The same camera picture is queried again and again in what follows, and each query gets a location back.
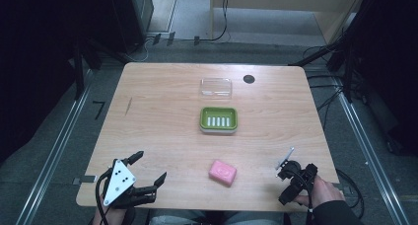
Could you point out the black table grommet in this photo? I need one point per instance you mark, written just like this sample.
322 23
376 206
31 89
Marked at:
249 79

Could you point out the metal floor rail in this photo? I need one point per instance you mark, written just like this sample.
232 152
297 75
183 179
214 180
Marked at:
55 146
368 146

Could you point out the clear plastic lid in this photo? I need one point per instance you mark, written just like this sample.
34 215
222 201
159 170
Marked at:
215 88

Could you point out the person's left hand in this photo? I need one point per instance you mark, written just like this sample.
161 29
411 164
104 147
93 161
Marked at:
111 217

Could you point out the light wooden shelf unit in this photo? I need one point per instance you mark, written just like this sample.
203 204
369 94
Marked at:
286 8

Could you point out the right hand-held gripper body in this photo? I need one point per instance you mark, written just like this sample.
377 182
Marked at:
307 177

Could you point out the green soap dish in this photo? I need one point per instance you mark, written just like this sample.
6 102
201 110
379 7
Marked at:
218 119

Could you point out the pink soap bar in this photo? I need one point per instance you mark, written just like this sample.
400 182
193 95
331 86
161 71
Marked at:
222 172

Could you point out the person's right hand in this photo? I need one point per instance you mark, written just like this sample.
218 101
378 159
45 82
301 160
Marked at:
325 192

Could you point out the black cabinet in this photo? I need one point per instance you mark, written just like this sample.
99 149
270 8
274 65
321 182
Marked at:
131 17

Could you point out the black metal stand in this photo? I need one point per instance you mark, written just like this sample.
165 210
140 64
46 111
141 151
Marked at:
79 70
345 63

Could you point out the small metal table bracket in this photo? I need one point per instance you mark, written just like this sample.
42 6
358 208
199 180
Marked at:
84 179

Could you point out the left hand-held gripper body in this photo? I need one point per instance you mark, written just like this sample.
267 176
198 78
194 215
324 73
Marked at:
119 182

